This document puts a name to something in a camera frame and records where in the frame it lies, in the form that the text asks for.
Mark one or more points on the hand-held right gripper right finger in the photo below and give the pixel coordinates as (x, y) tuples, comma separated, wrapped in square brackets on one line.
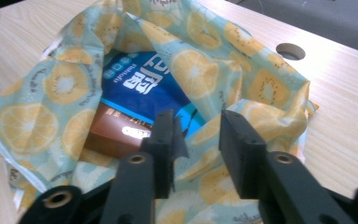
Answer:
[(270, 180)]

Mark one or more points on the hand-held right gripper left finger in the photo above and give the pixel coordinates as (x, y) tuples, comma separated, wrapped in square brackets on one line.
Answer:
[(136, 186)]

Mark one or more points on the brown box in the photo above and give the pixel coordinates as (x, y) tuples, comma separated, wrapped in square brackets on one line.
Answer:
[(115, 133)]

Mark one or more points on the blue snack packet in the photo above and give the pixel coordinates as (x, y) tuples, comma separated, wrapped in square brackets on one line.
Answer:
[(143, 84)]

